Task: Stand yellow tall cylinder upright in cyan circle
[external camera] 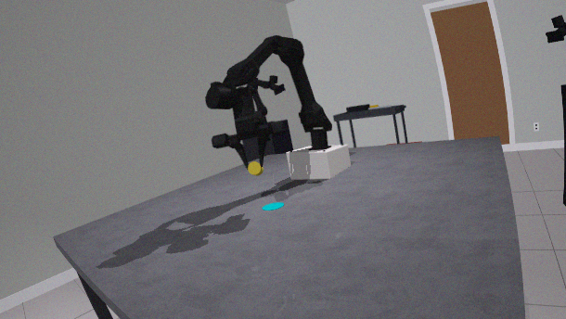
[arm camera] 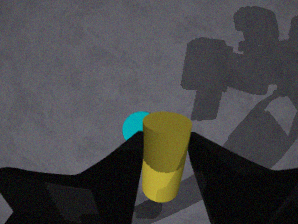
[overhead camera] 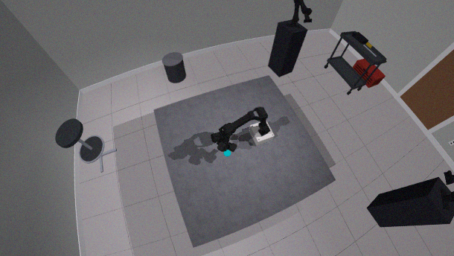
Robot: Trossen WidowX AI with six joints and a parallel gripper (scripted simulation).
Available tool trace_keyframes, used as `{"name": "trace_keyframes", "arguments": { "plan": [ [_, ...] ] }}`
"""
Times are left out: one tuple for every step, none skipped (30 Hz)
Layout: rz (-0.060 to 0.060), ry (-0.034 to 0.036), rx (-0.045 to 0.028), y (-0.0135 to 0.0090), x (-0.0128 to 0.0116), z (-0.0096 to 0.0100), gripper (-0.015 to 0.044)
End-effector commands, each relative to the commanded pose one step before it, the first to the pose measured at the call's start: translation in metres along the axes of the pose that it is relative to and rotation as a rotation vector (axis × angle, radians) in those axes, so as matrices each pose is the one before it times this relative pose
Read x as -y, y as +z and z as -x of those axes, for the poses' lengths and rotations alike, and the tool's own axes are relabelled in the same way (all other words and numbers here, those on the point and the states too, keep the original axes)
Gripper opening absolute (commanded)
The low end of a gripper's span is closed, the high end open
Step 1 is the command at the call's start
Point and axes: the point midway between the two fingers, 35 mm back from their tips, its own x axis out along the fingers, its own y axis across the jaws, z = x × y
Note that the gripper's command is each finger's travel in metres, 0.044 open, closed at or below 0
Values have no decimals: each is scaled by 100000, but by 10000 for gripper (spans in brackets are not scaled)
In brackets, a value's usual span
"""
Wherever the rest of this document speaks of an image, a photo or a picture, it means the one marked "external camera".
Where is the yellow cylinder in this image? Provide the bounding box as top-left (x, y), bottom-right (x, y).
top-left (248, 161), bottom-right (264, 176)

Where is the cyan circle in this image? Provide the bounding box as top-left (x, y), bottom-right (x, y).
top-left (262, 202), bottom-right (284, 211)

